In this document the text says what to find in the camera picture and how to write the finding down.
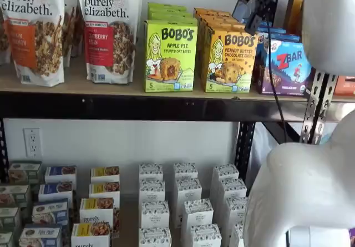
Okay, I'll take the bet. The orange Bobo's box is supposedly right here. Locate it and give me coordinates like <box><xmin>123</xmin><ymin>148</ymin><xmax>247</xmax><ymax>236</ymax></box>
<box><xmin>198</xmin><ymin>15</ymin><xmax>242</xmax><ymax>27</ymax></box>
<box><xmin>200</xmin><ymin>22</ymin><xmax>257</xmax><ymax>94</ymax></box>
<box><xmin>195</xmin><ymin>10</ymin><xmax>236</xmax><ymax>19</ymax></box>
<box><xmin>193</xmin><ymin>7</ymin><xmax>231</xmax><ymax>14</ymax></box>

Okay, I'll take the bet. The blue Z Bar box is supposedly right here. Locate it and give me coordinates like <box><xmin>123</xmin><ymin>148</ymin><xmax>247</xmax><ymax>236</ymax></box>
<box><xmin>253</xmin><ymin>37</ymin><xmax>316</xmax><ymax>95</ymax></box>
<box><xmin>256</xmin><ymin>33</ymin><xmax>302</xmax><ymax>43</ymax></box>
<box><xmin>256</xmin><ymin>27</ymin><xmax>288</xmax><ymax>36</ymax></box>

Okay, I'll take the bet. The green Bobo's box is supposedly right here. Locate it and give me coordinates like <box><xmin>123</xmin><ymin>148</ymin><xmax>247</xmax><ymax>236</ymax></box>
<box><xmin>148</xmin><ymin>13</ymin><xmax>194</xmax><ymax>20</ymax></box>
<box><xmin>143</xmin><ymin>16</ymin><xmax>199</xmax><ymax>93</ymax></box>
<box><xmin>147</xmin><ymin>7</ymin><xmax>192</xmax><ymax>15</ymax></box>
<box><xmin>146</xmin><ymin>2</ymin><xmax>188</xmax><ymax>10</ymax></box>

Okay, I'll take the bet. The large orange snack box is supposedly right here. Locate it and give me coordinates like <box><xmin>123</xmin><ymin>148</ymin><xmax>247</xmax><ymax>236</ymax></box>
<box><xmin>332</xmin><ymin>74</ymin><xmax>355</xmax><ymax>97</ymax></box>

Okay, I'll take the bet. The black metal shelf rack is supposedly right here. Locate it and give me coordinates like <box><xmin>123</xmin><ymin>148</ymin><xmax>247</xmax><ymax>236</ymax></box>
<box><xmin>0</xmin><ymin>70</ymin><xmax>355</xmax><ymax>200</ymax></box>

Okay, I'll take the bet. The particle board shelf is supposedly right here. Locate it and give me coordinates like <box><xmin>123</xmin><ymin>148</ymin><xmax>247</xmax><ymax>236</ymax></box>
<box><xmin>0</xmin><ymin>58</ymin><xmax>311</xmax><ymax>101</ymax></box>

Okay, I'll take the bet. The yellow striped granola box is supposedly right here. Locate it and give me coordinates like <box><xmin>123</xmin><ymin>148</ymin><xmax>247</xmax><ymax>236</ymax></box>
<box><xmin>88</xmin><ymin>182</ymin><xmax>121</xmax><ymax>201</ymax></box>
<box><xmin>90</xmin><ymin>166</ymin><xmax>121</xmax><ymax>184</ymax></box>
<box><xmin>70</xmin><ymin>222</ymin><xmax>111</xmax><ymax>247</ymax></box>
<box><xmin>79</xmin><ymin>197</ymin><xmax>115</xmax><ymax>225</ymax></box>

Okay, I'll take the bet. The green striped granola box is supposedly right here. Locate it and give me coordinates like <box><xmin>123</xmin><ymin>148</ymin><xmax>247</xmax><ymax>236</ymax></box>
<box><xmin>0</xmin><ymin>230</ymin><xmax>15</xmax><ymax>247</ymax></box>
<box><xmin>0</xmin><ymin>206</ymin><xmax>22</xmax><ymax>230</ymax></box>
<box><xmin>7</xmin><ymin>160</ymin><xmax>43</xmax><ymax>184</ymax></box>
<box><xmin>0</xmin><ymin>184</ymin><xmax>31</xmax><ymax>208</ymax></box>

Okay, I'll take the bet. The red label granola bag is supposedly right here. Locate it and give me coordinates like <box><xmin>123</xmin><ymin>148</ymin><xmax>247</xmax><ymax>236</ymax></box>
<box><xmin>77</xmin><ymin>0</ymin><xmax>143</xmax><ymax>85</ymax></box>

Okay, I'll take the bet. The white patterned carton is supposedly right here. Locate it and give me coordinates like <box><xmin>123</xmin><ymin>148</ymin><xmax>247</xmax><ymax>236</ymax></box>
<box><xmin>175</xmin><ymin>177</ymin><xmax>203</xmax><ymax>203</ymax></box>
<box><xmin>212</xmin><ymin>164</ymin><xmax>240</xmax><ymax>183</ymax></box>
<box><xmin>218</xmin><ymin>178</ymin><xmax>247</xmax><ymax>200</ymax></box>
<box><xmin>138</xmin><ymin>226</ymin><xmax>173</xmax><ymax>247</ymax></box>
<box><xmin>181</xmin><ymin>198</ymin><xmax>214</xmax><ymax>228</ymax></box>
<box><xmin>173</xmin><ymin>162</ymin><xmax>199</xmax><ymax>180</ymax></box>
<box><xmin>225</xmin><ymin>196</ymin><xmax>249</xmax><ymax>225</ymax></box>
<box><xmin>190</xmin><ymin>223</ymin><xmax>222</xmax><ymax>247</ymax></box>
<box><xmin>138</xmin><ymin>163</ymin><xmax>164</xmax><ymax>182</ymax></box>
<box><xmin>229</xmin><ymin>221</ymin><xmax>245</xmax><ymax>247</ymax></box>
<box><xmin>138</xmin><ymin>178</ymin><xmax>166</xmax><ymax>203</ymax></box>
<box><xmin>140</xmin><ymin>200</ymin><xmax>170</xmax><ymax>229</ymax></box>

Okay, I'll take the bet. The white granola bag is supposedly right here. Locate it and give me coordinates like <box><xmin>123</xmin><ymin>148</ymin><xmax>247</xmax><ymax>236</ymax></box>
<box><xmin>62</xmin><ymin>0</ymin><xmax>85</xmax><ymax>68</ymax></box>

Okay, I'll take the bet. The orange label granola bag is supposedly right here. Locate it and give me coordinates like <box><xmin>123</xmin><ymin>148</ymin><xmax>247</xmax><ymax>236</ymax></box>
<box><xmin>0</xmin><ymin>0</ymin><xmax>66</xmax><ymax>85</ymax></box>

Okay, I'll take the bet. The black cable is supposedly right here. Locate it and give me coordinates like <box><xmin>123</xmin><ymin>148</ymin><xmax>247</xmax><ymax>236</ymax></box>
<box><xmin>265</xmin><ymin>0</ymin><xmax>289</xmax><ymax>145</ymax></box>

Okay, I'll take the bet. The white wall outlet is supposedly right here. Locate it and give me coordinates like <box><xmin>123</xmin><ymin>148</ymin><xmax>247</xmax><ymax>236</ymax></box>
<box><xmin>23</xmin><ymin>127</ymin><xmax>44</xmax><ymax>159</ymax></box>

